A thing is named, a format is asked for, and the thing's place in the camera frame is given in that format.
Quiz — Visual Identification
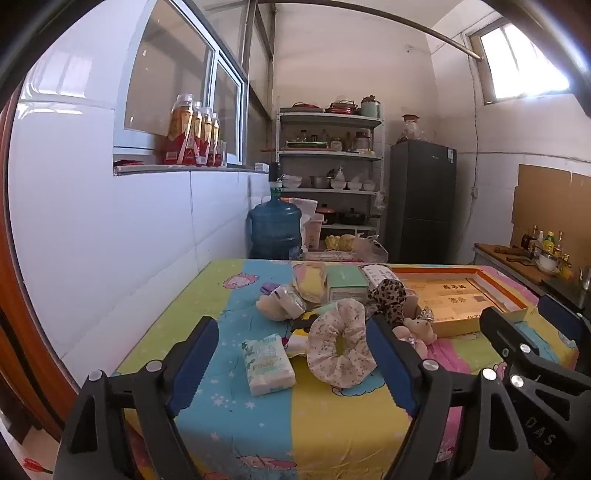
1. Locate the orange-rimmed cardboard box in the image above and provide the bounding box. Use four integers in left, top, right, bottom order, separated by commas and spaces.
392, 264, 541, 339

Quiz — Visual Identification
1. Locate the plastic-wrapped yellow sponge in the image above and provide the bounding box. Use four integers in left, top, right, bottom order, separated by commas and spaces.
292, 262, 329, 304

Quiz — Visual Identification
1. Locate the cream floral scrunchie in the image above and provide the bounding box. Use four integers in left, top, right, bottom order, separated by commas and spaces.
307, 298, 377, 387

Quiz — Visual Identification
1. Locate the yellow black cartoon packet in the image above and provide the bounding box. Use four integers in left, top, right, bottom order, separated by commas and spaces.
284, 311, 324, 357

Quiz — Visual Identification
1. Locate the leopard print scrunchie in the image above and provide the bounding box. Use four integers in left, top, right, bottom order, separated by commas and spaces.
369, 279, 408, 330

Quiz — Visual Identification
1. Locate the grey metal shelf rack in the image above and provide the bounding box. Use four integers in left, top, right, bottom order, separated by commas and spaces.
276, 107, 385, 259

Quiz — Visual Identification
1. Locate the floral tissue box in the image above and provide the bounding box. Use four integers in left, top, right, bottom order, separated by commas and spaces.
361, 263, 403, 296

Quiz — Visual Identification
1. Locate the orange drink bottle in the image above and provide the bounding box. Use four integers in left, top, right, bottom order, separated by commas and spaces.
166, 95, 195, 165
201, 108, 215, 167
189, 102, 205, 167
211, 113, 223, 167

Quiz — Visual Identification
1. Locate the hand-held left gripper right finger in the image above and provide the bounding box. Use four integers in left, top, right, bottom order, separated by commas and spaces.
366, 315, 539, 480

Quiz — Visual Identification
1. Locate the orange white flat packet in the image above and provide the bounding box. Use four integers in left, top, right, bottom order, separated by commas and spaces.
302, 249, 358, 263

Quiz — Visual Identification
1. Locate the bright outer window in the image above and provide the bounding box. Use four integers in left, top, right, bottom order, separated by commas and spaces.
471, 14, 573, 106

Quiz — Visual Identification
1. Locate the metal ceiling rod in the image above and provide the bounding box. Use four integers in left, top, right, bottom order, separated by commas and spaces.
256, 0, 485, 61

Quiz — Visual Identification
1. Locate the row of glass jars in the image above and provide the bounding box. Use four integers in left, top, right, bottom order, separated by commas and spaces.
288, 129, 375, 151

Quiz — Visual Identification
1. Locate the white sack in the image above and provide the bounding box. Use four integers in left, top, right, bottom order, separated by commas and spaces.
288, 198, 319, 219

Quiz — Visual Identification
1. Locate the pink plush bear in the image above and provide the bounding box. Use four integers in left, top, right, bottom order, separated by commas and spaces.
392, 307, 437, 358

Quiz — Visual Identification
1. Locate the sliding interior window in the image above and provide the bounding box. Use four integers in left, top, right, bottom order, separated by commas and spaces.
113, 0, 273, 169

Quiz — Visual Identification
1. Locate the white green tissue pack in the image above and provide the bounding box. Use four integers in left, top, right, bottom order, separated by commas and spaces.
241, 333, 296, 397

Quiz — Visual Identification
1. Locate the plastic bag of vegetables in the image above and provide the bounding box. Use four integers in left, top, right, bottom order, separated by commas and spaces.
325, 233, 389, 264

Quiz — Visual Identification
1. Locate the dark grey refrigerator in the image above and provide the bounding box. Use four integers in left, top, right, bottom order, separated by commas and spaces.
385, 140, 458, 265

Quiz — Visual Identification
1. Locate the brown wooden door frame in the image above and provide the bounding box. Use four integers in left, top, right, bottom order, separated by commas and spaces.
0, 92, 79, 444

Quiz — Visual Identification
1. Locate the mint green carton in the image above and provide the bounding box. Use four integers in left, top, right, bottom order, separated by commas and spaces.
327, 267, 370, 304

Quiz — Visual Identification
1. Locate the colourful cartoon tablecloth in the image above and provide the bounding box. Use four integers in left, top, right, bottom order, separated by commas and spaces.
113, 258, 580, 480

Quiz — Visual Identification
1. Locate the cream plush with pink bow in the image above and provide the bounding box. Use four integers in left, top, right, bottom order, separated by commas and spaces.
256, 295, 296, 322

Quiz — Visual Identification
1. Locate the blue water jug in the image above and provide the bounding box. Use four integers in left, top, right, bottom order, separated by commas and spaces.
248, 196, 303, 260

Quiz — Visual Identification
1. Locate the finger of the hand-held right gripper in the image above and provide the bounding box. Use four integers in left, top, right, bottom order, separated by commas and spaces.
479, 306, 541, 366
537, 294, 585, 356

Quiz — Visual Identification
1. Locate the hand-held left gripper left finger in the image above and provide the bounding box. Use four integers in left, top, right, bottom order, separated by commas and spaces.
54, 316, 220, 480

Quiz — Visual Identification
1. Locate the red handled tool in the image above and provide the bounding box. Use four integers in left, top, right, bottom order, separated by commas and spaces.
23, 457, 54, 476

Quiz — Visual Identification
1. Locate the pink plastic bin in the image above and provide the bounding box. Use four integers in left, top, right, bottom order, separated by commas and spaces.
302, 213, 324, 252

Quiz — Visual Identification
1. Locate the plastic-wrapped white pack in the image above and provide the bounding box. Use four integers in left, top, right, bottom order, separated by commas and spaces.
272, 285, 309, 315

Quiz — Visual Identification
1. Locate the black wok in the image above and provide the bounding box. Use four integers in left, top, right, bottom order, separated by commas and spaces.
337, 209, 382, 226

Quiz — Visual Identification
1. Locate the glass jar with red lid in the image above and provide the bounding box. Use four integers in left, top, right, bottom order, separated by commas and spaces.
399, 114, 423, 143

